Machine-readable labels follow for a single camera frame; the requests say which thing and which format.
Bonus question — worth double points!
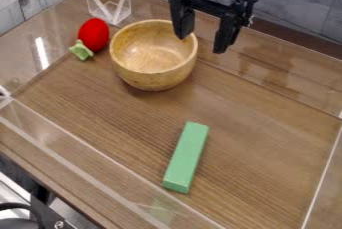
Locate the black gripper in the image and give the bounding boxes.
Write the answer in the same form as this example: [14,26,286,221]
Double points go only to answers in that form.
[168,0,257,54]

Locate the green rectangular stick block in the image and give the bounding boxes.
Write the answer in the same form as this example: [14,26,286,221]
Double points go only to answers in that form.
[161,121,209,194]

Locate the brown wooden bowl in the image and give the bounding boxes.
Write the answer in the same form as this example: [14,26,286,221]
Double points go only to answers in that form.
[108,19,199,91]

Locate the red plush strawberry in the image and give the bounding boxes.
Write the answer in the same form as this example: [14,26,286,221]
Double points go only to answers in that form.
[69,18,109,61]

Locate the clear acrylic tray walls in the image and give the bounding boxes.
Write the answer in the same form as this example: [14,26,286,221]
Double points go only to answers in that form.
[0,0,342,229]

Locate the black metal table bracket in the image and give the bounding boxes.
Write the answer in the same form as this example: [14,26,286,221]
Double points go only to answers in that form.
[29,196,76,229]

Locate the black cable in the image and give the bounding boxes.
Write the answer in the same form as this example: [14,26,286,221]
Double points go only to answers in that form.
[0,202,45,229]

